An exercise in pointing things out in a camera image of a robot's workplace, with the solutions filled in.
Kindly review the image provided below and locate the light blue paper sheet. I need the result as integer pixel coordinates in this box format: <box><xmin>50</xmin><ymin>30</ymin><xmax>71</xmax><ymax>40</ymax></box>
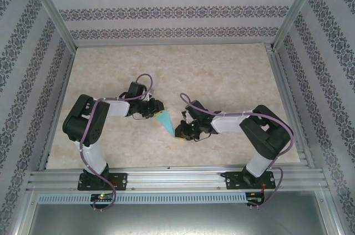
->
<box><xmin>154</xmin><ymin>110</ymin><xmax>177</xmax><ymax>138</ymax></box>

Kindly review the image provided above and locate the grey metal sheet panel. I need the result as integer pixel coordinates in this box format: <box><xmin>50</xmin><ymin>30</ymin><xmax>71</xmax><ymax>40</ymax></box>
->
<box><xmin>27</xmin><ymin>190</ymin><xmax>342</xmax><ymax>235</ymax></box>

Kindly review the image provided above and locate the left gripper thin black cable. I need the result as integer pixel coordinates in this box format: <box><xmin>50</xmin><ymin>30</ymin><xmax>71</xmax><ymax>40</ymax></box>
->
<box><xmin>131</xmin><ymin>113</ymin><xmax>152</xmax><ymax>121</ymax></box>

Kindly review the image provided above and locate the gripper thin black cable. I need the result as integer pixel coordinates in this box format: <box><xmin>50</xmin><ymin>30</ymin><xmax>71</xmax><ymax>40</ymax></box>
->
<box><xmin>131</xmin><ymin>113</ymin><xmax>152</xmax><ymax>121</ymax></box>
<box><xmin>193</xmin><ymin>131</ymin><xmax>212</xmax><ymax>144</ymax></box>

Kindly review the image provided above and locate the right gripper thin black cable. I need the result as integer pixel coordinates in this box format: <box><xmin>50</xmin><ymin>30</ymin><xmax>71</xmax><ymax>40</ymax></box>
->
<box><xmin>193</xmin><ymin>131</ymin><xmax>212</xmax><ymax>144</ymax></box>

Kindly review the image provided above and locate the aluminium mounting rail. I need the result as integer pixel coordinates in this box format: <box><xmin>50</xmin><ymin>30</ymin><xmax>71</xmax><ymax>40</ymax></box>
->
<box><xmin>26</xmin><ymin>164</ymin><xmax>329</xmax><ymax>191</ymax></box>

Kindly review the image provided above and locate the slotted grey cable duct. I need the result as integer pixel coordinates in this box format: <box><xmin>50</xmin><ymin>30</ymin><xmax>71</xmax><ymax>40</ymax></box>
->
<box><xmin>37</xmin><ymin>192</ymin><xmax>247</xmax><ymax>205</ymax></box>

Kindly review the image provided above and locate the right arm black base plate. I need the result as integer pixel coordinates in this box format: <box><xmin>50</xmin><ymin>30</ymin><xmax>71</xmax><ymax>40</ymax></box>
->
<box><xmin>225</xmin><ymin>171</ymin><xmax>275</xmax><ymax>191</ymax></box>

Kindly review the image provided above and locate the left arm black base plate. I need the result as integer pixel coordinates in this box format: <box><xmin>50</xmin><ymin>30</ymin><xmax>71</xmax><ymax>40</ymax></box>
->
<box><xmin>77</xmin><ymin>172</ymin><xmax>128</xmax><ymax>191</ymax></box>

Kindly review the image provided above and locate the aluminium side rail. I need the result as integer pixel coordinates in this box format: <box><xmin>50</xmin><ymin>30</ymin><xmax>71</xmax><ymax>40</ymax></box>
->
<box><xmin>37</xmin><ymin>48</ymin><xmax>77</xmax><ymax>172</ymax></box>
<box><xmin>268</xmin><ymin>45</ymin><xmax>316</xmax><ymax>169</ymax></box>

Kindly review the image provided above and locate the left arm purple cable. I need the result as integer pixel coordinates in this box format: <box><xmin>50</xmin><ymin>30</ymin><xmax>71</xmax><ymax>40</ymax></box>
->
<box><xmin>78</xmin><ymin>73</ymin><xmax>155</xmax><ymax>212</ymax></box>

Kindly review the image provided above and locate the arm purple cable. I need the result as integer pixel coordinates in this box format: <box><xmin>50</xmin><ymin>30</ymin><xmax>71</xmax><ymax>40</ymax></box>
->
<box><xmin>179</xmin><ymin>93</ymin><xmax>295</xmax><ymax>210</ymax></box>
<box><xmin>78</xmin><ymin>73</ymin><xmax>155</xmax><ymax>212</ymax></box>

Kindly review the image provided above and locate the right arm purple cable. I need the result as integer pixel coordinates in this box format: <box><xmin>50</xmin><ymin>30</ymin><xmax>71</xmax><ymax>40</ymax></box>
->
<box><xmin>179</xmin><ymin>93</ymin><xmax>295</xmax><ymax>210</ymax></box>

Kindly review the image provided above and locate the aluminium frame post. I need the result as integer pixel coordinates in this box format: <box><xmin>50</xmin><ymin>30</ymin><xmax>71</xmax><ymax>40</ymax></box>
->
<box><xmin>27</xmin><ymin>0</ymin><xmax>78</xmax><ymax>50</ymax></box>
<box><xmin>271</xmin><ymin>0</ymin><xmax>325</xmax><ymax>52</ymax></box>

